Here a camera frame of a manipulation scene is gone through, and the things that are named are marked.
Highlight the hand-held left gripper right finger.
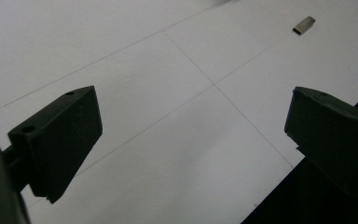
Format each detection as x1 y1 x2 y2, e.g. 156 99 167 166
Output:
283 86 358 198

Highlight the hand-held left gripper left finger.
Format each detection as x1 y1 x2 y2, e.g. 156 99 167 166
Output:
7 85 103 204

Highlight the small grey metal block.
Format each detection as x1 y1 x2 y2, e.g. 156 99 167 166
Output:
292 16 317 36

